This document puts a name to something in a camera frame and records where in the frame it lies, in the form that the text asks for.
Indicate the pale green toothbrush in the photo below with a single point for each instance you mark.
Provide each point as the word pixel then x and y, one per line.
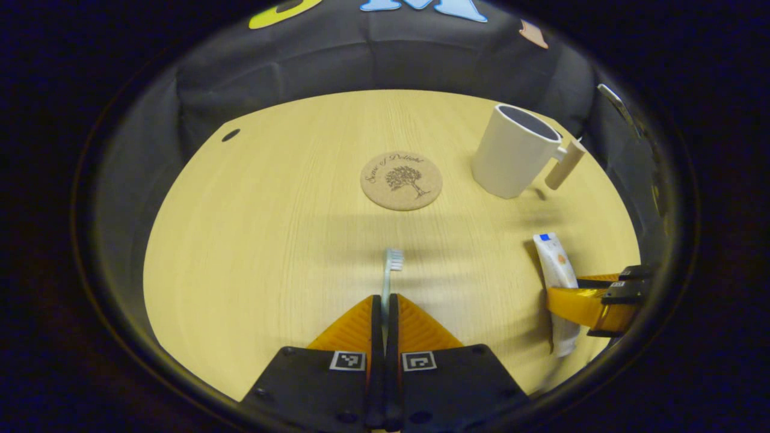
pixel 394 258

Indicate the black backdrop cloth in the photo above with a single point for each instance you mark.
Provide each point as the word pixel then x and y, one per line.
pixel 361 60

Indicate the white toothpaste tube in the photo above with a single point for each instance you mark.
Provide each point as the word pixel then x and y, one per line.
pixel 556 264

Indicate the round cork coaster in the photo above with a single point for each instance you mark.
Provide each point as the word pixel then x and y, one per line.
pixel 385 192

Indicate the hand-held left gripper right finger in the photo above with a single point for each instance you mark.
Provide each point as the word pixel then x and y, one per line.
pixel 392 361

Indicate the grey metal strip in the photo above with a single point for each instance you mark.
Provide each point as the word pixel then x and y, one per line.
pixel 613 99

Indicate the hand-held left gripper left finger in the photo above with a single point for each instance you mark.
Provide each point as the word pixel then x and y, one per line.
pixel 376 361

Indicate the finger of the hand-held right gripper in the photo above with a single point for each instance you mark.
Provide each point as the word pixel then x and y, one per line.
pixel 637 272
pixel 577 304

